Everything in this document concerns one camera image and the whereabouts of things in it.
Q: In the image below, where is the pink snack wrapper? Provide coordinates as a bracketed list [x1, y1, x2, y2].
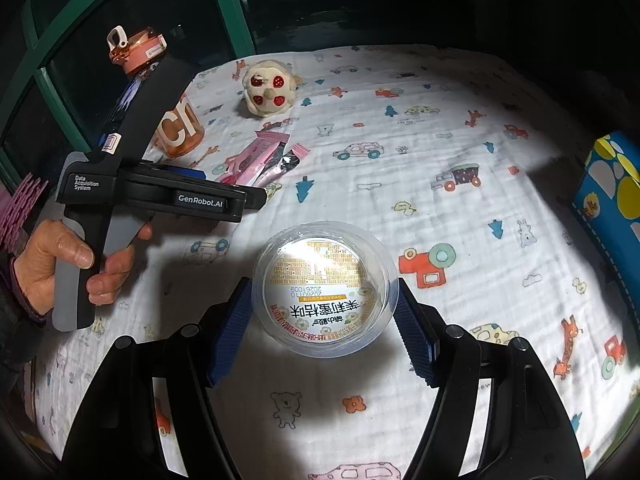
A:
[217, 131, 310, 188]

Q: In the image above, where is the dark left sleeve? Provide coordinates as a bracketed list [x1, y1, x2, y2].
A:
[0, 252, 47, 396]

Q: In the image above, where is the cream plush toy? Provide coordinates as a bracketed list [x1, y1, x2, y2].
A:
[242, 60, 303, 117]

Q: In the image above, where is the orange water bottle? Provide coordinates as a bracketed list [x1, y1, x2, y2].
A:
[100, 25, 204, 158]

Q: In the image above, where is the small clear pudding cup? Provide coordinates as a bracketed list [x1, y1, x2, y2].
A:
[252, 221, 399, 359]

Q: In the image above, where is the pink plastic basket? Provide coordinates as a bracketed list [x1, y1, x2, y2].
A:
[0, 174, 49, 252]

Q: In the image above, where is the blue patterned tissue box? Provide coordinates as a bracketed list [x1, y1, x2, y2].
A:
[572, 131, 639, 310]

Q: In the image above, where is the left hand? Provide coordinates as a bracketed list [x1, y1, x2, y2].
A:
[13, 220, 134, 315]

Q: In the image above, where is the printed white blanket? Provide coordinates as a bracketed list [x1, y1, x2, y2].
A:
[30, 47, 639, 479]

